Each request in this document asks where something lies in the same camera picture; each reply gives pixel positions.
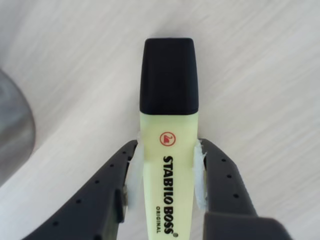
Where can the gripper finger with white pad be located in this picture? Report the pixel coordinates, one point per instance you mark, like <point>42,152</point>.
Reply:
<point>95,200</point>
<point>230,190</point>

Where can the yellow highlighter with black cap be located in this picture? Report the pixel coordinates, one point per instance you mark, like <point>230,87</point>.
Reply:
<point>170,100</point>

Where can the silver metal cup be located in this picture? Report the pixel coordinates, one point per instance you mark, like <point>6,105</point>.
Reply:
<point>12,130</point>

